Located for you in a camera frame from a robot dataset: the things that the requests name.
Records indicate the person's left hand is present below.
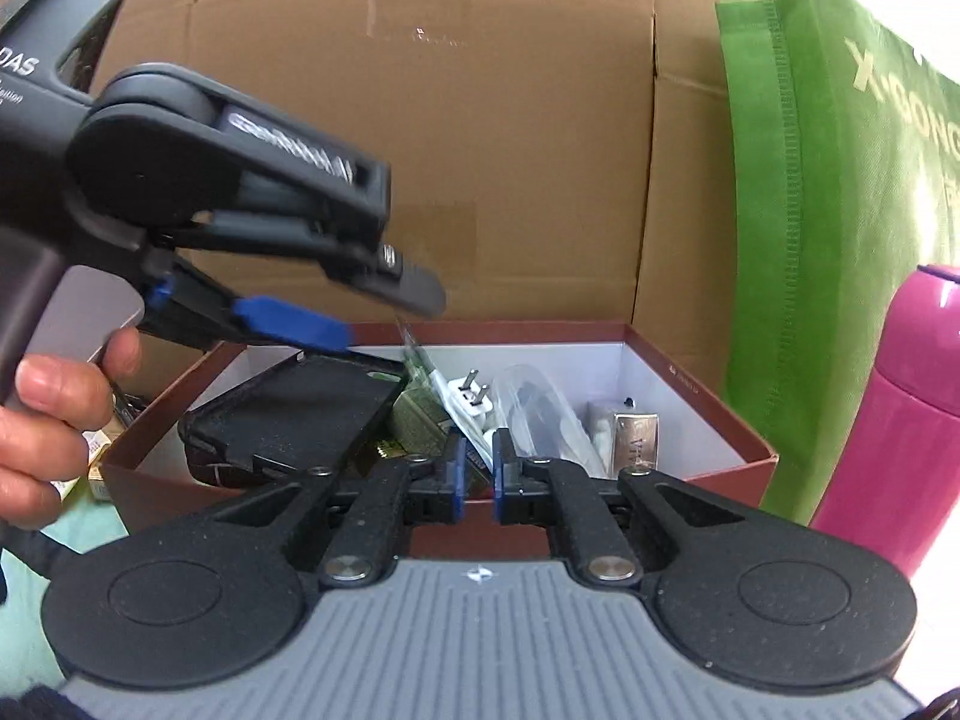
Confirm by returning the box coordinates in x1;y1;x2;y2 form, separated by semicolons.
0;330;144;535

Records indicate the green fabric bag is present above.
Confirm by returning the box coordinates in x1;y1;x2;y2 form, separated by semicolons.
712;0;960;527

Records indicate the small silver box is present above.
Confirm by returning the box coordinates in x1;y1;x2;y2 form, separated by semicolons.
610;408;662;482

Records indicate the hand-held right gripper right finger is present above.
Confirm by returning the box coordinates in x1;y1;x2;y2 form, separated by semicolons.
491;427;752;589

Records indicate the pink bottle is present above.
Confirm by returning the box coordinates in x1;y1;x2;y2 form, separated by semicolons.
810;264;960;580

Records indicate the large cardboard box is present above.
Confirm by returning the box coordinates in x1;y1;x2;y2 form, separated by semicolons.
0;0;797;410

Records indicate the black phone case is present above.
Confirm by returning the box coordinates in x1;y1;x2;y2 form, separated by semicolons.
178;349;407;490

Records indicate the maroon cardboard box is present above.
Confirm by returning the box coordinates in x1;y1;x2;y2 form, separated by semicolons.
100;320;778;565

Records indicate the white charger plug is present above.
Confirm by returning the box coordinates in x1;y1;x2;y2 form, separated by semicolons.
437;366;497;437

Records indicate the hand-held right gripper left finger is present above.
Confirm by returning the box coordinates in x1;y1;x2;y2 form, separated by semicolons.
204;435;470;590

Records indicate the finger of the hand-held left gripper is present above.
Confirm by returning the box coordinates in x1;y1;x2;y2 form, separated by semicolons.
313;238;449;317
139;255;355;355

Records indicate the clear plastic packet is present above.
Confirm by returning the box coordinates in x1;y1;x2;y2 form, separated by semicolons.
396;319;452;421

